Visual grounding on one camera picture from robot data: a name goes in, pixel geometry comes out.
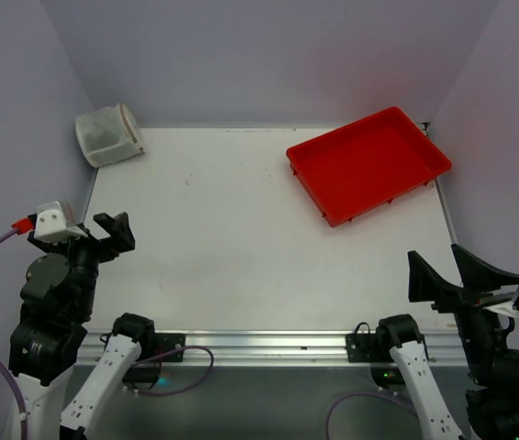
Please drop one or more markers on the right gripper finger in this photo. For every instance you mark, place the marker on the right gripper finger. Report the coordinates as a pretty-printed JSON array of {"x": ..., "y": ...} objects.
[
  {"x": 425, "y": 285},
  {"x": 479, "y": 276}
]

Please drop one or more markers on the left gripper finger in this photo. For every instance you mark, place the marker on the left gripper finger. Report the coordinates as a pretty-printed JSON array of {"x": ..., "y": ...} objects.
[
  {"x": 67, "y": 246},
  {"x": 120, "y": 237}
]

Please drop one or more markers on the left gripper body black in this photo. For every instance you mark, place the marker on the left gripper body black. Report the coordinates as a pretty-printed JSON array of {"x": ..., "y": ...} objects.
[{"x": 101, "y": 243}]

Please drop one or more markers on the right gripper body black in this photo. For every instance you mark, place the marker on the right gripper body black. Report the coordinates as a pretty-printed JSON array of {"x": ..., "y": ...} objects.
[{"x": 463, "y": 302}]

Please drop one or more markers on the white mesh laundry bag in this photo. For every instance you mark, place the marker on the white mesh laundry bag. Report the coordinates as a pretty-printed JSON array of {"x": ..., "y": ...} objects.
[{"x": 108, "y": 135}]

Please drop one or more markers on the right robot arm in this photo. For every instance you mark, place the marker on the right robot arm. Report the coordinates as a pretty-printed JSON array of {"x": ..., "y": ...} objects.
[{"x": 493, "y": 403}]

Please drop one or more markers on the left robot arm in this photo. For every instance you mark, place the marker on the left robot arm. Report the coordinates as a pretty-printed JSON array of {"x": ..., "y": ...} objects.
[{"x": 57, "y": 302}]

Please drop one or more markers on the red plastic tray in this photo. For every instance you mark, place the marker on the red plastic tray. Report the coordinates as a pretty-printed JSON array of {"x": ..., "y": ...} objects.
[{"x": 365, "y": 164}]

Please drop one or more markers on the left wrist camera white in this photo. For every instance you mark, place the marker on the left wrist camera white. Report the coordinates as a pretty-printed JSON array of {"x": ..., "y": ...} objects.
[{"x": 55, "y": 223}]

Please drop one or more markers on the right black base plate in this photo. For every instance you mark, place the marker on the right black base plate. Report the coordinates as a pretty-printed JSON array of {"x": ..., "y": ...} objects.
[{"x": 362, "y": 345}]

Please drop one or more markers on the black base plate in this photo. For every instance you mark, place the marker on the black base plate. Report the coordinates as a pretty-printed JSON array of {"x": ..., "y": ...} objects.
[
  {"x": 362, "y": 345},
  {"x": 166, "y": 342}
]

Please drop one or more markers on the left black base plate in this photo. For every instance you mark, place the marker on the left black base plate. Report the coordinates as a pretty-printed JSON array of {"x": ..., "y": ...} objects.
[{"x": 166, "y": 342}]

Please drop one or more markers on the aluminium mounting rail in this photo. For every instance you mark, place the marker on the aluminium mounting rail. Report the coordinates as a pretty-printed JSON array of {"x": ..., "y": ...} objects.
[{"x": 279, "y": 349}]

